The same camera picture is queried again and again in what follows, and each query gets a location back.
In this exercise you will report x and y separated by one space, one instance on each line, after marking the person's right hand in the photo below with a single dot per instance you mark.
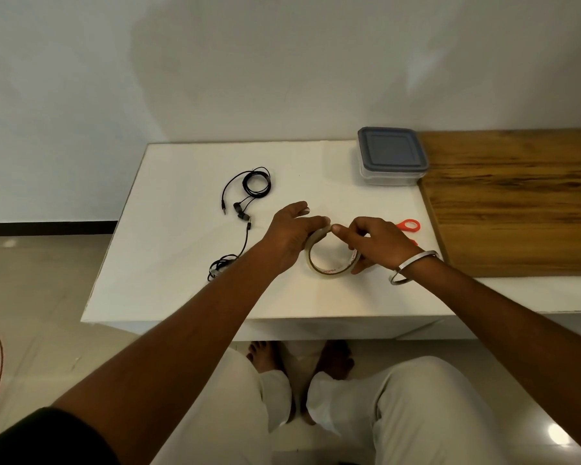
382 244

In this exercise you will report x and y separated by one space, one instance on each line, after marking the person's left hand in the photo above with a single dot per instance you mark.
288 237

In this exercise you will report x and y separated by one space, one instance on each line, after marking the clear tape roll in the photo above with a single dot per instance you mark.
314 266

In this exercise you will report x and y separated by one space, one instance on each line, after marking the container with grey lid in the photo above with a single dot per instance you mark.
392 152

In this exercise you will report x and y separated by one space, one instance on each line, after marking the person's left forearm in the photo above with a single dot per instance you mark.
164 363

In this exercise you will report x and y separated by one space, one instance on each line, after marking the person's right forearm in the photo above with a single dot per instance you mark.
513 334

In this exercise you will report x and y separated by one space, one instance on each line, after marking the person's left foot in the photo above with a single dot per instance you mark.
264 357

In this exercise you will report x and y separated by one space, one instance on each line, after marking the person's foot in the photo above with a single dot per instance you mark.
334 360
264 357

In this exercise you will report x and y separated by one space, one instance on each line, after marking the person's right foot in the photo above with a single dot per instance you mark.
334 360

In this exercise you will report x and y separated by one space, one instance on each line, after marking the person's white trousers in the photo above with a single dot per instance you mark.
416 406

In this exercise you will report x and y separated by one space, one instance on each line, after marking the brown wooden board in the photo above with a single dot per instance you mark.
523 203

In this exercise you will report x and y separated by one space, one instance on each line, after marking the black skirting board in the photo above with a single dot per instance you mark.
48 228

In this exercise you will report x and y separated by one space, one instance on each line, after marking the black shirt sleeve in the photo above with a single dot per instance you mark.
43 440

